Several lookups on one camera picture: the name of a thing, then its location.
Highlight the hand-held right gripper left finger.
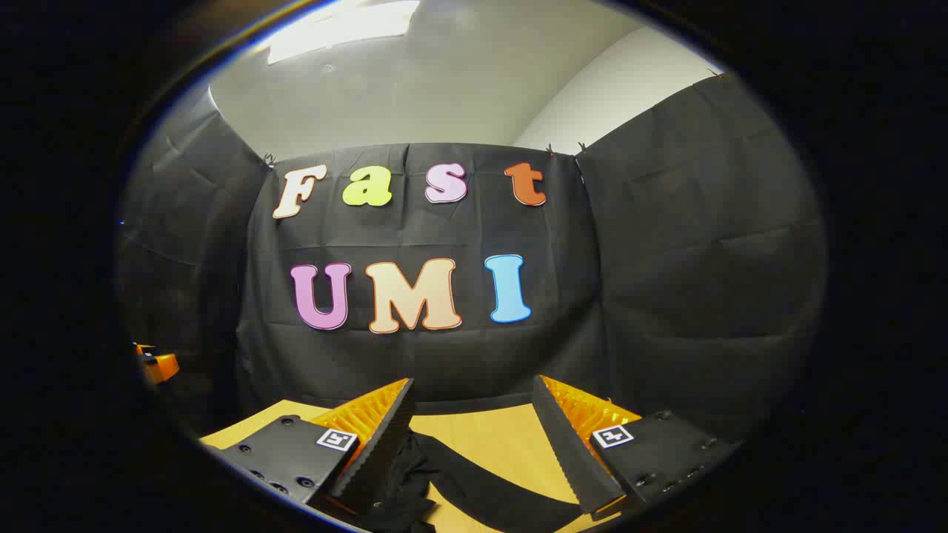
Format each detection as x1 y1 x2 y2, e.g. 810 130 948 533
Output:
198 378 415 519

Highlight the black jacket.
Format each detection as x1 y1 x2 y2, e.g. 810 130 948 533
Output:
348 431 586 533

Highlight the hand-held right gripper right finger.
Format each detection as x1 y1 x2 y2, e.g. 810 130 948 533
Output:
532 375 743 519

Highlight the black backdrop cloth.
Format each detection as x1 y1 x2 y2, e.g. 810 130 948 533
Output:
115 70 829 445

